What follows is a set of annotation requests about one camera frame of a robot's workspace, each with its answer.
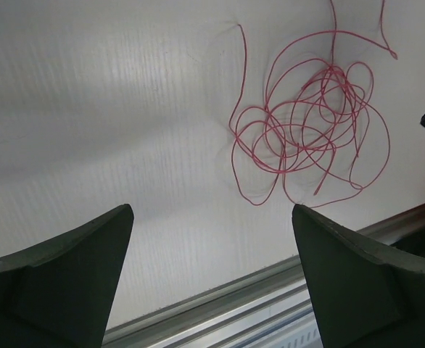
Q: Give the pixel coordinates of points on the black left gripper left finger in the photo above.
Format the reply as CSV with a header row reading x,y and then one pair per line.
x,y
59,293

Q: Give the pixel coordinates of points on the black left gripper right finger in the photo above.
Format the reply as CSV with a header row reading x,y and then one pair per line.
x,y
364,293

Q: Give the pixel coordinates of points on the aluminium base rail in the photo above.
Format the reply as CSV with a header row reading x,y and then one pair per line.
x,y
226,316

